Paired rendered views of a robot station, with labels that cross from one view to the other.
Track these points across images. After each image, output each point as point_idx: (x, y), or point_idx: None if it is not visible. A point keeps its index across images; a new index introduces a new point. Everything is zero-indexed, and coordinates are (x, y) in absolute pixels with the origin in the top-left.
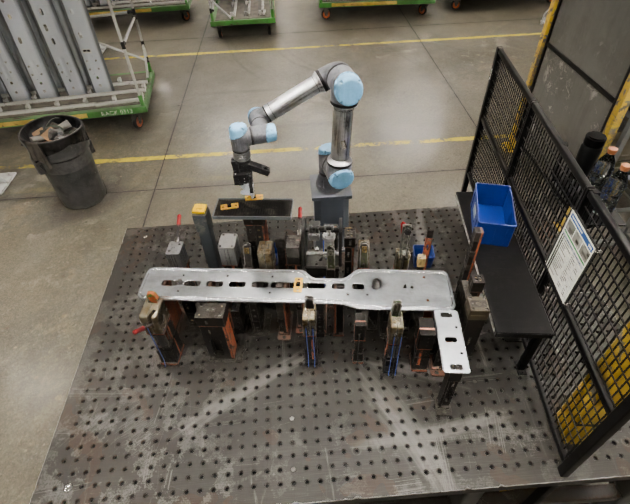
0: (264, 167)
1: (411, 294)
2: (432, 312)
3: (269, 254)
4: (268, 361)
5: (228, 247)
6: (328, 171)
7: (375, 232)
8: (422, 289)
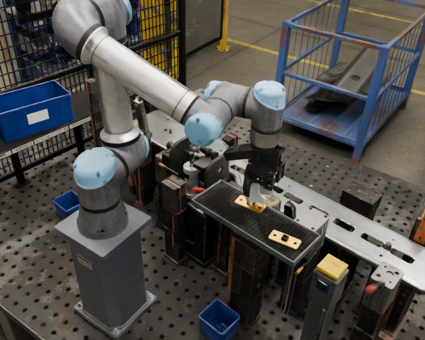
0: (235, 146)
1: (173, 127)
2: None
3: None
4: None
5: (316, 209)
6: (141, 146)
7: (55, 277)
8: (160, 125)
